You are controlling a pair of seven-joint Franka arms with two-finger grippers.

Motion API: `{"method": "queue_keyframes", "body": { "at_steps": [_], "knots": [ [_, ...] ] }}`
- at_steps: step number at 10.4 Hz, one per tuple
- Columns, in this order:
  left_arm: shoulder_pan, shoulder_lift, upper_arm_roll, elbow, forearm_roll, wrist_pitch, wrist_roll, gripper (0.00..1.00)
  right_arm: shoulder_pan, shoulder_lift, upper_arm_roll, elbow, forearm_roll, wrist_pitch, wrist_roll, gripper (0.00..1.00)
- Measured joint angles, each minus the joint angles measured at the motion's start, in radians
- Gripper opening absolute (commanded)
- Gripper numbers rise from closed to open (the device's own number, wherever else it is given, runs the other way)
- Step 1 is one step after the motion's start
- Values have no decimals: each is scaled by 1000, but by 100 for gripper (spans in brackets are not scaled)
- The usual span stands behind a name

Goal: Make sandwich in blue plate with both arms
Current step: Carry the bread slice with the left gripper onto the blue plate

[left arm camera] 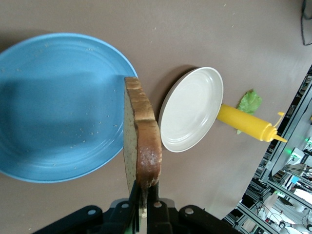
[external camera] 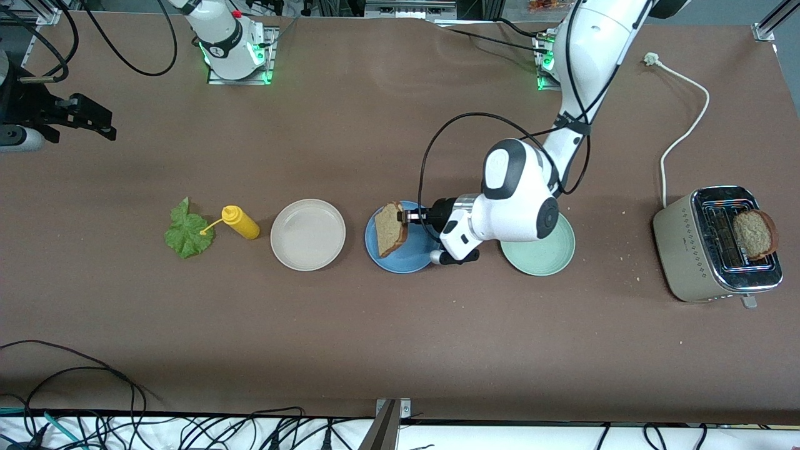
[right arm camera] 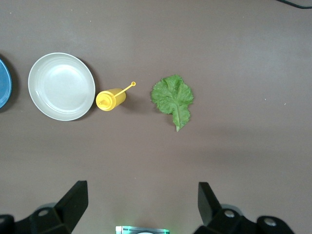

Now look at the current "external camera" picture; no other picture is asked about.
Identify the grey metal box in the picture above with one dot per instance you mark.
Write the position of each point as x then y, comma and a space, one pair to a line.
409, 9

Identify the green lettuce leaf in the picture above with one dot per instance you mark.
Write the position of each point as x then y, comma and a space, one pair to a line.
187, 237

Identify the brown bread slice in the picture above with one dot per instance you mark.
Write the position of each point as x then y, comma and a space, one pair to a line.
390, 230
756, 236

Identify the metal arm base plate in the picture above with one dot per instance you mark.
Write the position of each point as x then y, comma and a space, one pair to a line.
537, 84
237, 81

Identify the yellow squeeze bottle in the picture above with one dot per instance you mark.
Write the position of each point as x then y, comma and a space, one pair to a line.
244, 225

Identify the orange packaged item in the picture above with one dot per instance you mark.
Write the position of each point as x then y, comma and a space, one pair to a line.
550, 5

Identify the beige round plate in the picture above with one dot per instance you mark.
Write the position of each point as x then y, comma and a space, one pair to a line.
307, 235

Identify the green round plate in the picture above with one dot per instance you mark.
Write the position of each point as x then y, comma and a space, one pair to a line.
544, 261

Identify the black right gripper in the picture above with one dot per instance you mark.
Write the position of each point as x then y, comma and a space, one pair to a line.
26, 107

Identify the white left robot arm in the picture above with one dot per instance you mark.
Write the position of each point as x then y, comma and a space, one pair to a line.
519, 200

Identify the blue round plate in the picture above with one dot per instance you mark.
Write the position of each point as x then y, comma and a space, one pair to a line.
406, 259

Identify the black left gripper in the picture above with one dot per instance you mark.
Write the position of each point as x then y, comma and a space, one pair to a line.
440, 213

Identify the aluminium frame profile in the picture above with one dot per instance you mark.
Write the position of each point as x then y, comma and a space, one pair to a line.
28, 59
762, 32

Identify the beige chrome toaster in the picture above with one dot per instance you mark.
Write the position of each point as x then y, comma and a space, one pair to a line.
681, 250

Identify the aluminium table bracket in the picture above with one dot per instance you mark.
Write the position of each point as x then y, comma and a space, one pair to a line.
384, 431

